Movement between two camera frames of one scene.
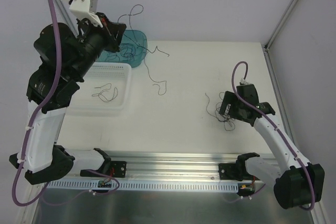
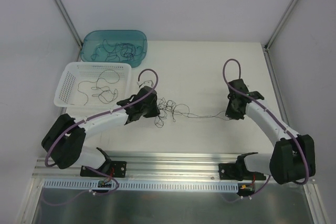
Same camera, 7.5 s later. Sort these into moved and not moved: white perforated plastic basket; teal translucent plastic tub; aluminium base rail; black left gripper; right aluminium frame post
Moved: black left gripper
Not moved: teal translucent plastic tub; right aluminium frame post; aluminium base rail; white perforated plastic basket
